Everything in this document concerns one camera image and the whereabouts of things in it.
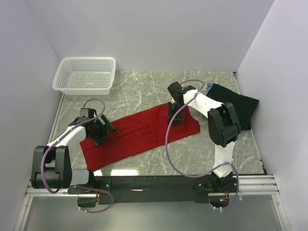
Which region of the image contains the white perforated plastic basket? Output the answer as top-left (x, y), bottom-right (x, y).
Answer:
top-left (52, 57), bottom-right (116, 95)

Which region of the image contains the red t-shirt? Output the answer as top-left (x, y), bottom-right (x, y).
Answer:
top-left (80, 103), bottom-right (200, 171)

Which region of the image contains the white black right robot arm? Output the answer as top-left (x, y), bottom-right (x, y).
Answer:
top-left (167, 82), bottom-right (241, 192)

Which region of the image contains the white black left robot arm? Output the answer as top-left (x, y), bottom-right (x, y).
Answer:
top-left (31, 108), bottom-right (117, 193)

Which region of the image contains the folded black t-shirt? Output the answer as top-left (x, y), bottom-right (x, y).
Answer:
top-left (206, 83), bottom-right (259, 130)

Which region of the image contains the aluminium frame rail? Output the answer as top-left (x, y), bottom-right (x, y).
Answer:
top-left (25, 175), bottom-right (280, 197)

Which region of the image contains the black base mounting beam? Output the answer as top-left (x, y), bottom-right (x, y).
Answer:
top-left (67, 175), bottom-right (237, 205)

